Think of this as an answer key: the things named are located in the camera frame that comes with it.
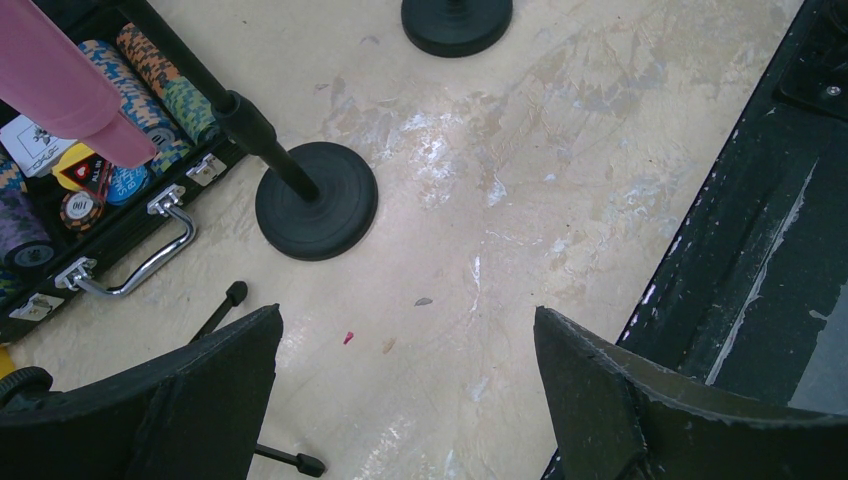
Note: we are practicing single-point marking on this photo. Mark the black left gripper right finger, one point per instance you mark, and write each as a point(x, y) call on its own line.
point(617, 415)

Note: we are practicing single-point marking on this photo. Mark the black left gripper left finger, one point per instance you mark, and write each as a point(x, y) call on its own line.
point(166, 411)

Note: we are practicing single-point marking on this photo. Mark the pink microphone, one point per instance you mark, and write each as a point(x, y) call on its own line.
point(45, 77)

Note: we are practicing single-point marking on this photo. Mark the black round base mic stand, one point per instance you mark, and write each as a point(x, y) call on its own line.
point(455, 29)

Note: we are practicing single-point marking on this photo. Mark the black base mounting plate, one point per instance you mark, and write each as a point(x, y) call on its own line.
point(751, 295)

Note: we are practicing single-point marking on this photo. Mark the black poker chip case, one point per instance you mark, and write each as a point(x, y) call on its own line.
point(60, 230)

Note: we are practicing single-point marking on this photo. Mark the white playing card box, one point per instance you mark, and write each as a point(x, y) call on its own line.
point(32, 148)

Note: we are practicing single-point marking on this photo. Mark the yellow plastic triangle frame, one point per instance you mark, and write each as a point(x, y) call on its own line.
point(7, 364)

